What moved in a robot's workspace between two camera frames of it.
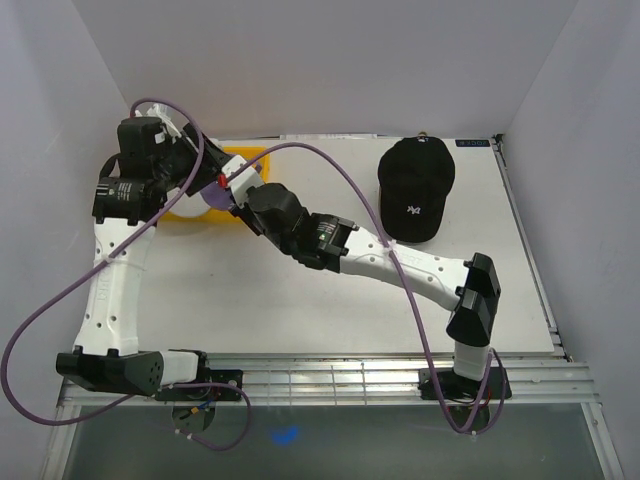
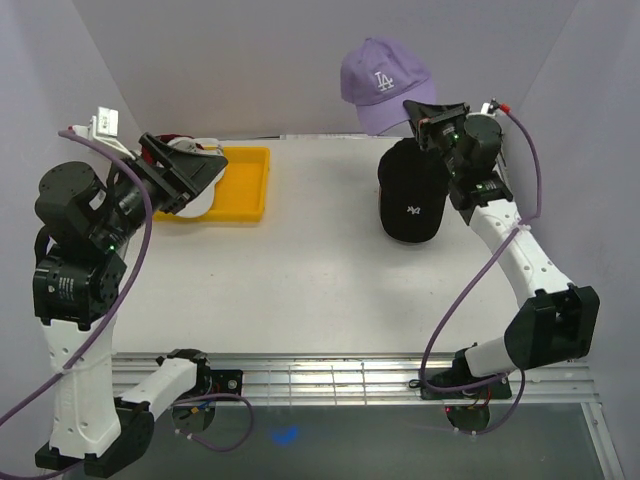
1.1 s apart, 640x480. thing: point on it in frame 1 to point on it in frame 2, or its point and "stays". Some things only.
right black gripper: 242,211 to 429,117
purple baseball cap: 216,196 to 377,77
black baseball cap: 415,175 stays
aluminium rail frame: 370,379 stays
